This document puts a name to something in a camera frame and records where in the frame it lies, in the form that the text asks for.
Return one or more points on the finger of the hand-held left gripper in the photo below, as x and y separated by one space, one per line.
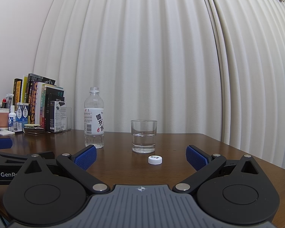
11 156
1 143

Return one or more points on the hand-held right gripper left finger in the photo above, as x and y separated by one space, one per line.
86 156

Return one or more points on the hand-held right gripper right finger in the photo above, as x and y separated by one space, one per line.
196 156

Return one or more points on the clear plastic water bottle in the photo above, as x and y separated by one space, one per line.
94 123

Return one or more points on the white bottle cap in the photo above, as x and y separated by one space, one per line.
154 160

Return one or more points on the clear drinking glass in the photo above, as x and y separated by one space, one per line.
144 137

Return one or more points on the small white plastic bottle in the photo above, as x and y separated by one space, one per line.
12 118

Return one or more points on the white notepad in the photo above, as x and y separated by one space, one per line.
5 133

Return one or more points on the pink pen cup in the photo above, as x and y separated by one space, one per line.
2 120

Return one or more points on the small patterned box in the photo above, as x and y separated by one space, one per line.
18 127

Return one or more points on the stack of small cards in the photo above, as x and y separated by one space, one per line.
34 130

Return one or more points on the blue and white carton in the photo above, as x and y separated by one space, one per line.
22 112

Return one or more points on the clear acrylic bookend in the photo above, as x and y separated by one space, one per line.
69 120

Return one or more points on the white product box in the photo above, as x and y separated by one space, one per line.
57 118

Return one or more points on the row of upright books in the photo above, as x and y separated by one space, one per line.
38 99

